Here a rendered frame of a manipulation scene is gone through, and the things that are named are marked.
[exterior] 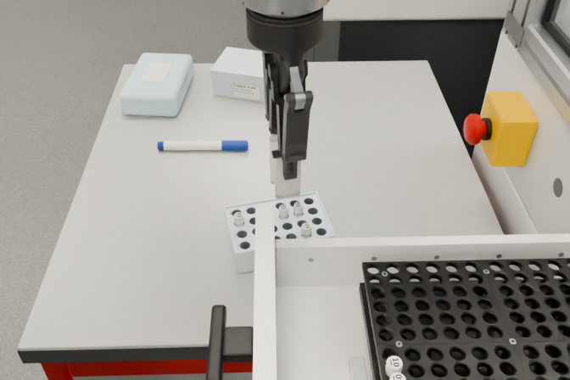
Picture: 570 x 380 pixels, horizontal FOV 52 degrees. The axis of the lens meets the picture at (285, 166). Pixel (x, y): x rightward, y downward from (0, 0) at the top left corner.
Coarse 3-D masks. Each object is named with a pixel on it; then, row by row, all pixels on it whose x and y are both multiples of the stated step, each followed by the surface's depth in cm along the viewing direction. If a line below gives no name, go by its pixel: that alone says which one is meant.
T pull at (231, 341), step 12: (216, 312) 48; (216, 324) 47; (216, 336) 47; (228, 336) 47; (240, 336) 47; (252, 336) 47; (216, 348) 46; (228, 348) 46; (240, 348) 46; (252, 348) 46; (216, 360) 45; (228, 360) 46; (240, 360) 46; (252, 360) 46; (216, 372) 44
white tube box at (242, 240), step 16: (224, 208) 75; (240, 208) 75; (288, 208) 75; (304, 208) 75; (320, 208) 75; (288, 224) 73; (320, 224) 73; (240, 240) 71; (240, 256) 69; (240, 272) 71
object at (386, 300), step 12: (372, 264) 54; (372, 276) 53; (372, 288) 52; (384, 288) 52; (372, 300) 51; (384, 300) 51; (372, 312) 50; (384, 312) 50; (372, 324) 49; (396, 336) 48; (384, 348) 47; (396, 348) 47; (384, 360) 46; (384, 372) 45
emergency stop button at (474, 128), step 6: (474, 114) 74; (468, 120) 74; (474, 120) 73; (480, 120) 73; (468, 126) 74; (474, 126) 73; (480, 126) 73; (468, 132) 74; (474, 132) 73; (480, 132) 73; (468, 138) 74; (474, 138) 74; (480, 138) 73; (474, 144) 75
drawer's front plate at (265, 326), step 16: (256, 208) 56; (272, 208) 56; (256, 224) 54; (272, 224) 54; (256, 240) 53; (272, 240) 53; (256, 256) 51; (272, 256) 51; (256, 272) 50; (272, 272) 50; (256, 288) 48; (272, 288) 48; (256, 304) 47; (272, 304) 47; (256, 320) 46; (272, 320) 46; (256, 336) 45; (272, 336) 45; (256, 352) 44; (272, 352) 44; (256, 368) 43; (272, 368) 43
